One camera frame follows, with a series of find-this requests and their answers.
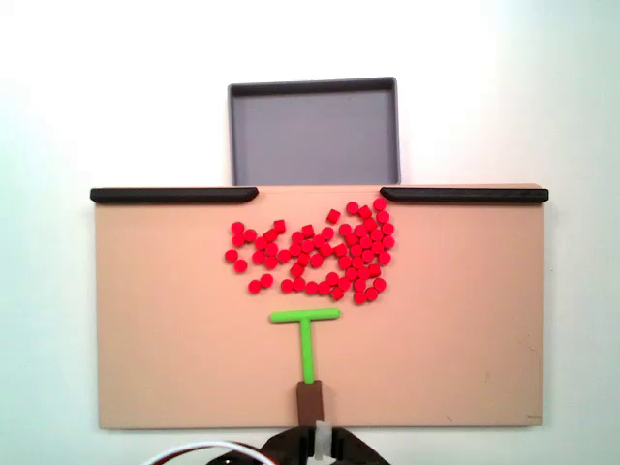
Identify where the black edge rail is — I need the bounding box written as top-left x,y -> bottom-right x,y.
89,186 -> 260,205
379,185 -> 550,205

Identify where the white plastic clip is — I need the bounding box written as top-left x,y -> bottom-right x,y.
313,419 -> 336,462

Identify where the green T tool brown handle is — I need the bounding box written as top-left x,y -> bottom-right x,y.
268,307 -> 341,428

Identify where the beige board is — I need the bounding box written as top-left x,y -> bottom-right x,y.
91,182 -> 549,430

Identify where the grey tray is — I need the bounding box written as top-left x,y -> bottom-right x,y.
227,76 -> 404,187

